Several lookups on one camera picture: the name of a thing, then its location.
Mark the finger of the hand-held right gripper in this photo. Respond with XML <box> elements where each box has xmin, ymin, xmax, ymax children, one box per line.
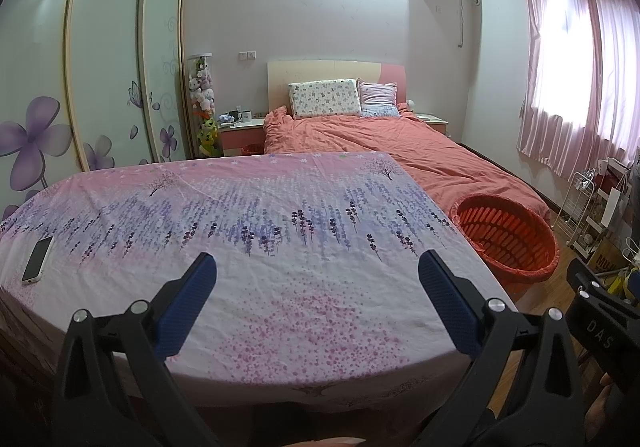
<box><xmin>566</xmin><ymin>258</ymin><xmax>640</xmax><ymax>312</ymax></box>

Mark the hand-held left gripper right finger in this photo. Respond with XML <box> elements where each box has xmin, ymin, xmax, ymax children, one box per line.
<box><xmin>418</xmin><ymin>250</ymin><xmax>586</xmax><ymax>447</ymax></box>

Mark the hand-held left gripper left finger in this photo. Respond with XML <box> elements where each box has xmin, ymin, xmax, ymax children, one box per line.
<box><xmin>50</xmin><ymin>252</ymin><xmax>218</xmax><ymax>447</ymax></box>

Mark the orange plastic laundry basket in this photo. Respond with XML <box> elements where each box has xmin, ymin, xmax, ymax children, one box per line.
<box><xmin>448</xmin><ymin>193</ymin><xmax>561</xmax><ymax>295</ymax></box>

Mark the white shelf cart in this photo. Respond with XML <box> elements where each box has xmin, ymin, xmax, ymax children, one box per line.
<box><xmin>570</xmin><ymin>159</ymin><xmax>632</xmax><ymax>258</ymax></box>

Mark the pink floral tablecloth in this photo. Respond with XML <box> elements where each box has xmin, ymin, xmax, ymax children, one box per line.
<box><xmin>0</xmin><ymin>152</ymin><xmax>521</xmax><ymax>410</ymax></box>

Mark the white smartphone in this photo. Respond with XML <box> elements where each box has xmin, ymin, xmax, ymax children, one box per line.
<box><xmin>22</xmin><ymin>235</ymin><xmax>54</xmax><ymax>284</ymax></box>

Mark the pink white nightstand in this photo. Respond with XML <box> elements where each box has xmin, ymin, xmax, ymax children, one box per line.
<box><xmin>415</xmin><ymin>113</ymin><xmax>450</xmax><ymax>135</ymax></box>
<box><xmin>219</xmin><ymin>117</ymin><xmax>267</xmax><ymax>158</ymax></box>

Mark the pink curtain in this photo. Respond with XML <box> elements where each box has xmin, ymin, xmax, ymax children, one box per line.
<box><xmin>517</xmin><ymin>0</ymin><xmax>640</xmax><ymax>182</ymax></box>

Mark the plush toy column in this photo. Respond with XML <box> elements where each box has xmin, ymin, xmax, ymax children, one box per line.
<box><xmin>187</xmin><ymin>54</ymin><xmax>221</xmax><ymax>158</ymax></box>

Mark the pink striped pillow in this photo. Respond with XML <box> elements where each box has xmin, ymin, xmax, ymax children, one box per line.
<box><xmin>356</xmin><ymin>80</ymin><xmax>401</xmax><ymax>118</ymax></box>

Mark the white floral pillow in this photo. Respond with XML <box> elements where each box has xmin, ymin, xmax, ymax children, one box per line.
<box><xmin>288</xmin><ymin>78</ymin><xmax>362</xmax><ymax>120</ymax></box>

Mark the flower print sliding wardrobe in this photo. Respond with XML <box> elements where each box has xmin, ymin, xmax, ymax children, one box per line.
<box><xmin>0</xmin><ymin>0</ymin><xmax>193</xmax><ymax>222</ymax></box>

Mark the cream pink bed headboard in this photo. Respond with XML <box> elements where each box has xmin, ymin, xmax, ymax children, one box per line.
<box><xmin>267</xmin><ymin>59</ymin><xmax>408</xmax><ymax>115</ymax></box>

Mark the white wire rack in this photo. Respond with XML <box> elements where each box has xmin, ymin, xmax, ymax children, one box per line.
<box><xmin>552</xmin><ymin>169</ymin><xmax>601</xmax><ymax>238</ymax></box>

